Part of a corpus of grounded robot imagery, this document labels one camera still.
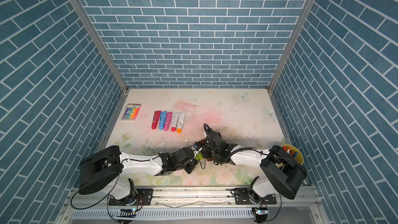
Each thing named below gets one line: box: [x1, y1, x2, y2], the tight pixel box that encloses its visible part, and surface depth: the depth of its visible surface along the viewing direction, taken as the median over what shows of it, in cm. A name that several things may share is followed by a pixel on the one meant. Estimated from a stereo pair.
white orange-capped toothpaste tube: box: [176, 110, 187, 134], surface depth 102 cm
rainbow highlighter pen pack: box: [121, 103, 142, 122], surface depth 107 cm
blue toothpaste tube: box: [158, 110, 167, 131], surface depth 104 cm
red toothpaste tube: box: [151, 110, 162, 130], surface depth 104 cm
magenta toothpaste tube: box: [163, 111, 174, 132], surface depth 102 cm
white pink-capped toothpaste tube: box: [171, 110, 180, 133], surface depth 101 cm
